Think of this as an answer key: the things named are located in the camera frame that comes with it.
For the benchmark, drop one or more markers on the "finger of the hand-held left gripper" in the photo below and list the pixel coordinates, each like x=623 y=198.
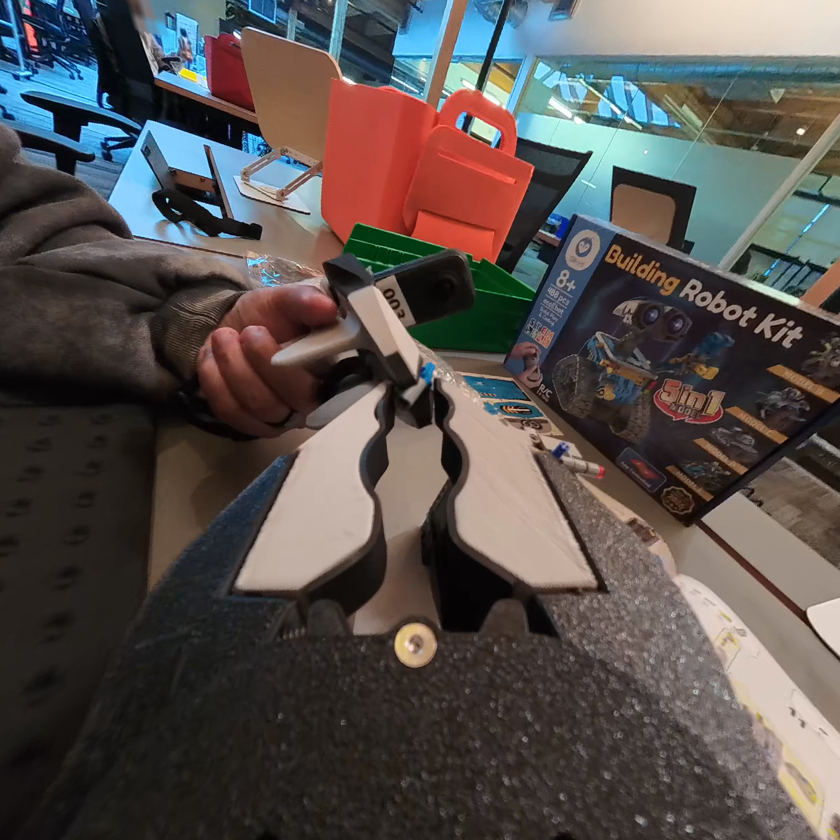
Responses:
x=384 y=321

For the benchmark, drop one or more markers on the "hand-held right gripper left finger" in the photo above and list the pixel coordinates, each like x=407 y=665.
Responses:
x=308 y=525

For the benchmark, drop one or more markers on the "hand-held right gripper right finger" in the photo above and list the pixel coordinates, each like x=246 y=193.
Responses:
x=518 y=518

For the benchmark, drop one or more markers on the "grey blue block model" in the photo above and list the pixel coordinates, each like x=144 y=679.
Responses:
x=577 y=467

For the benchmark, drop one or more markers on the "person's left forearm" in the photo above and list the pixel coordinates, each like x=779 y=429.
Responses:
x=98 y=295

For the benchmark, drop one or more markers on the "grey desk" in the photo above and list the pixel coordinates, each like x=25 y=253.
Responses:
x=197 y=492
x=754 y=544
x=295 y=229

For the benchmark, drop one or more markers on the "person's left hand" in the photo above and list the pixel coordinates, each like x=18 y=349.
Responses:
x=243 y=367

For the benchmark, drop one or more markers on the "green plastic bin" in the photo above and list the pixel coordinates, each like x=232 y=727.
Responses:
x=499 y=308

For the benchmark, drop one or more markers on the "clear plastic bag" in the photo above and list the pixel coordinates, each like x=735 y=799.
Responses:
x=282 y=269
x=463 y=384

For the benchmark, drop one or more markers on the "blue grey sticker sheet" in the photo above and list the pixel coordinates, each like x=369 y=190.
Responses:
x=512 y=410

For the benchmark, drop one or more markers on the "orange felt bag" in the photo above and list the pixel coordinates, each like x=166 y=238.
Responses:
x=374 y=164

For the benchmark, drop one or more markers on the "black mesh chair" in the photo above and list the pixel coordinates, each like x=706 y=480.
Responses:
x=558 y=190

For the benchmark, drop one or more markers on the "dark blue toy kit box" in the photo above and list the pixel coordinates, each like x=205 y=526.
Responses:
x=689 y=367

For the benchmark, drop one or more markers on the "black framed tan board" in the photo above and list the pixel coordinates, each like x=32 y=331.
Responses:
x=649 y=210

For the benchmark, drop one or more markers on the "wooden folding stand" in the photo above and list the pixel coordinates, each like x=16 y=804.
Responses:
x=295 y=85

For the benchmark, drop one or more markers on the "dark dotted cloth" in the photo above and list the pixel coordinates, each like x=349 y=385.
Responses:
x=65 y=558

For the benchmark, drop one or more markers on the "red bag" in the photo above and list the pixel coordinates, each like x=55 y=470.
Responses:
x=229 y=72

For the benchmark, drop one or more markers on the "open instruction booklet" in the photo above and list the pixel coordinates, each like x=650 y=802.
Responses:
x=774 y=689

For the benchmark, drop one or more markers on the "black office chair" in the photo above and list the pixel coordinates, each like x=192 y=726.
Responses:
x=52 y=151
x=65 y=108

